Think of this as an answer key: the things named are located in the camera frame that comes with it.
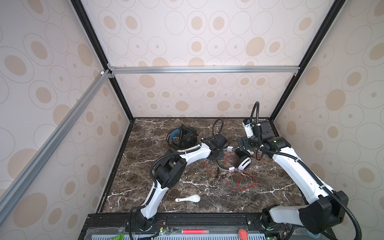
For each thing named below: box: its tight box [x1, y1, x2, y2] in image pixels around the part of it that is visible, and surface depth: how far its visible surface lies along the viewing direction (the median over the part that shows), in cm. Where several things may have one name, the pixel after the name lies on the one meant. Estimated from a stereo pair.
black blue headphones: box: [166, 126, 199, 149], surface depth 105 cm
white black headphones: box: [216, 149, 252, 172], surface depth 89 cm
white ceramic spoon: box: [175, 194, 201, 203], surface depth 83 cm
